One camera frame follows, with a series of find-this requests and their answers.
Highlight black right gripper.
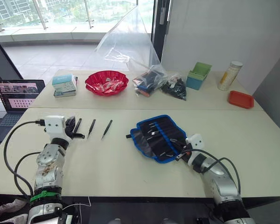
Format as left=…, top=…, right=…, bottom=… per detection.
left=169, top=138, right=193, bottom=162

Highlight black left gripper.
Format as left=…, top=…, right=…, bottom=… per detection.
left=64, top=115, right=85, bottom=141

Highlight black pointed tweezers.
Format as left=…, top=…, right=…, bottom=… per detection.
left=100, top=119, right=113, bottom=141
left=87, top=119, right=97, bottom=140

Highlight blue and black tool roll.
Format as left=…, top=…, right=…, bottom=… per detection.
left=125, top=114, right=189, bottom=164

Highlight flat teal and white carton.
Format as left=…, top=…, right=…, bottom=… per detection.
left=53, top=76, right=79, bottom=98

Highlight red scalloped plastic bowl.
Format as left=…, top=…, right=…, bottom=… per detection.
left=84, top=70, right=130, bottom=97

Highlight red and white wrapped sweets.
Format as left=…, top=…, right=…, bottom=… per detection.
left=92, top=77, right=125, bottom=92

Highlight clear bag of black parts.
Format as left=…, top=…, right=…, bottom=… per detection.
left=160, top=74, right=188, bottom=101

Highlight dark grey laptop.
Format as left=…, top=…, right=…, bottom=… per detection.
left=0, top=79, right=46, bottom=143

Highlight blue box with green lid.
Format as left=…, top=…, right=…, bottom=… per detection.
left=185, top=62, right=213, bottom=91

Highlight green zip tie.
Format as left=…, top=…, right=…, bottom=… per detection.
left=28, top=190, right=62, bottom=203

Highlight clear bag of markers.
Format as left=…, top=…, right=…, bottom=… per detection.
left=131, top=64, right=169, bottom=97

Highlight orange plastic tray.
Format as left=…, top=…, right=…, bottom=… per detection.
left=227, top=90, right=255, bottom=110

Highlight clear jar with yellow label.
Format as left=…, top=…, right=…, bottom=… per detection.
left=217, top=61, right=244, bottom=91

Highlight large clear plastic bag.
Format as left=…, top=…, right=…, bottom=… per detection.
left=94, top=4, right=162, bottom=72

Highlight dark slanted panel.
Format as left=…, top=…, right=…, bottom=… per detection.
left=0, top=29, right=24, bottom=81

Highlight pinkish cloth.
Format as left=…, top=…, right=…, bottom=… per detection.
left=0, top=197, right=29, bottom=224

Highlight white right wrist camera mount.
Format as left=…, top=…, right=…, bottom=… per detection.
left=185, top=133, right=204, bottom=167

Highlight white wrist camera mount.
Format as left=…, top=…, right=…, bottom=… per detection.
left=44, top=115, right=73, bottom=144
left=185, top=133, right=204, bottom=167

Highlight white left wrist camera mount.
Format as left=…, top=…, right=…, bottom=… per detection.
left=44, top=115, right=73, bottom=144

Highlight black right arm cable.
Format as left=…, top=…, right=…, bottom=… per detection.
left=183, top=149, right=242, bottom=194

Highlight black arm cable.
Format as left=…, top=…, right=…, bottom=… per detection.
left=183, top=149, right=242, bottom=194
left=3, top=119, right=46, bottom=197

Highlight thin white cable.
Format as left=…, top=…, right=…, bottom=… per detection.
left=62, top=196, right=92, bottom=212

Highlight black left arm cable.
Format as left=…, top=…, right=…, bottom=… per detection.
left=3, top=119, right=46, bottom=197

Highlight black door frame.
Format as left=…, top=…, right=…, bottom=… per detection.
left=151, top=0, right=173, bottom=64

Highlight metal railing post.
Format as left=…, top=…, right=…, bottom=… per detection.
left=32, top=0, right=49, bottom=30
left=83, top=0, right=95, bottom=29

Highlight grey door handle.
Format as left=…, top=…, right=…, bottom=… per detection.
left=159, top=6, right=167, bottom=25

